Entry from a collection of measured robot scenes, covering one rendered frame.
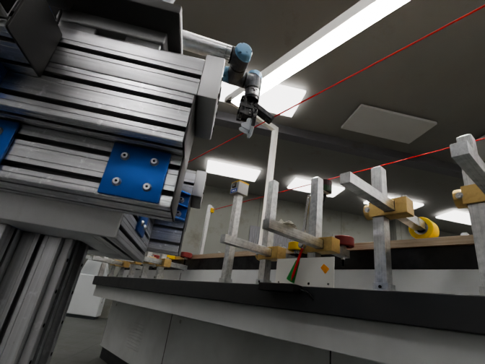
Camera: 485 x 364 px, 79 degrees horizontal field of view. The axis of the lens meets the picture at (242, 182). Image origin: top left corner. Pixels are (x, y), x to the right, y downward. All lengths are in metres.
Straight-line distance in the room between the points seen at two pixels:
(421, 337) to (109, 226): 0.78
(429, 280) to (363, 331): 0.29
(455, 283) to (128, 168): 0.98
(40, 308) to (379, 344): 0.82
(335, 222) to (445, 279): 7.79
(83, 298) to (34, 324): 6.40
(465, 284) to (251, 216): 7.19
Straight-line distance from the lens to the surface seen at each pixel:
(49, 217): 0.59
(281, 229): 0.93
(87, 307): 7.09
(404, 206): 0.99
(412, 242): 1.19
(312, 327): 1.11
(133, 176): 0.48
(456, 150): 0.72
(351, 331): 1.03
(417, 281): 1.17
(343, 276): 1.30
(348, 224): 9.05
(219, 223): 7.89
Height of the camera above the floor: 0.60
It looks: 23 degrees up
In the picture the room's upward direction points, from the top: 9 degrees clockwise
